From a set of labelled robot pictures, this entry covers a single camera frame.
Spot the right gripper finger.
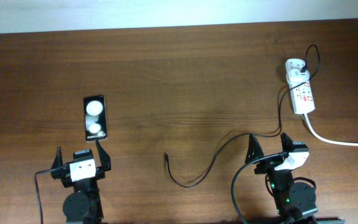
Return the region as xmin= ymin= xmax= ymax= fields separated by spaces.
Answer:
xmin=280 ymin=133 xmax=296 ymax=153
xmin=245 ymin=134 xmax=264 ymax=164

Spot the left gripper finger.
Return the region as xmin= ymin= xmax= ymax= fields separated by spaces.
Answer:
xmin=95 ymin=139 xmax=111 ymax=171
xmin=51 ymin=146 xmax=63 ymax=170

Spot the black Samsung Galaxy smartphone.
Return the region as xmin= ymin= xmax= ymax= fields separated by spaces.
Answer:
xmin=83 ymin=95 xmax=108 ymax=142

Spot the black USB charging cable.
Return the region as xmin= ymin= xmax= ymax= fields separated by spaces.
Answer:
xmin=164 ymin=44 xmax=321 ymax=189

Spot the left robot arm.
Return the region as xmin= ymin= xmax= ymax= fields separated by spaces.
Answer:
xmin=51 ymin=140 xmax=111 ymax=223

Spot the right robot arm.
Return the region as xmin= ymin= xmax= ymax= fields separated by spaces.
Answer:
xmin=245 ymin=133 xmax=318 ymax=223

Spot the white power strip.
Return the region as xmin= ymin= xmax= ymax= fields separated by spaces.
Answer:
xmin=285 ymin=58 xmax=315 ymax=114

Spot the white power strip cord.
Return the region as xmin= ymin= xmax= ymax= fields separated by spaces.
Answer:
xmin=301 ymin=113 xmax=358 ymax=149

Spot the white USB wall charger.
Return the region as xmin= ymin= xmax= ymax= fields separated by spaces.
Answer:
xmin=286 ymin=68 xmax=310 ymax=85

